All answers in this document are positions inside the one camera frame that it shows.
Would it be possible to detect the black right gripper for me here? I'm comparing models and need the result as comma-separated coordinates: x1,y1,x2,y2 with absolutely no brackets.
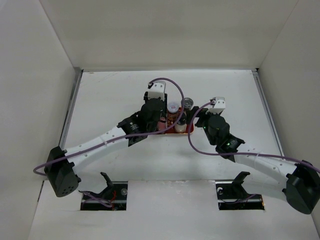
186,106,222,146

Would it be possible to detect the tall dark sauce bottle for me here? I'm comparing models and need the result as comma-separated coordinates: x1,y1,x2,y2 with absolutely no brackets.
157,116,167,131

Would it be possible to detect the small white-lid spice jar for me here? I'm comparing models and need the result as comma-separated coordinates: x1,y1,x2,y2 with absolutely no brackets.
167,102,180,126

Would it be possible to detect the black-cap white powder jar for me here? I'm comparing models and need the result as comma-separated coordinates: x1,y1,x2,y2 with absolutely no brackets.
174,113,187,134

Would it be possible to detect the clear-top salt grinder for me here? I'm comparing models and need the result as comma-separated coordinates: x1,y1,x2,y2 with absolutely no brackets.
181,97,194,112

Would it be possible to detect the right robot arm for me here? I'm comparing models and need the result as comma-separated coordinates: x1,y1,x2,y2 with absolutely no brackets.
187,105,320,215

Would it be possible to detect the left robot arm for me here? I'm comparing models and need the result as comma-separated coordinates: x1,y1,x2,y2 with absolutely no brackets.
44,92,168,198

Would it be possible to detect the red gold-rimmed tray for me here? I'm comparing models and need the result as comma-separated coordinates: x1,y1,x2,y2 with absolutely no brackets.
154,106,195,137

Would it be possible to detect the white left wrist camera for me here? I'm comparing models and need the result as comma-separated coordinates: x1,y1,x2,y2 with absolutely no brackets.
147,80,166,101

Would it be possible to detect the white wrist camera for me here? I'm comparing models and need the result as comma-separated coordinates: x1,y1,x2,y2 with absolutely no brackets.
206,96,226,115
147,80,166,101

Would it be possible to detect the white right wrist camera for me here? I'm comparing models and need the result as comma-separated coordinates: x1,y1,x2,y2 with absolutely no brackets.
206,96,226,115

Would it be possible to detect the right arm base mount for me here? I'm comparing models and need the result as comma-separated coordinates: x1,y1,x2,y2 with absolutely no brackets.
215,171,265,211

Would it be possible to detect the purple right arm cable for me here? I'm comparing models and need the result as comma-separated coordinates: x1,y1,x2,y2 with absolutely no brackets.
187,101,320,201

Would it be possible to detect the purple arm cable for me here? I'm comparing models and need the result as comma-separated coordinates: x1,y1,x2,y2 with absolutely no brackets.
33,77,185,208
187,101,320,201

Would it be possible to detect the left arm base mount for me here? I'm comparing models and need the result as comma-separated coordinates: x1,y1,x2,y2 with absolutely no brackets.
80,172,129,211

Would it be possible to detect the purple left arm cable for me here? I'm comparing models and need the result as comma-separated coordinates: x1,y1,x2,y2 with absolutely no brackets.
33,77,185,208

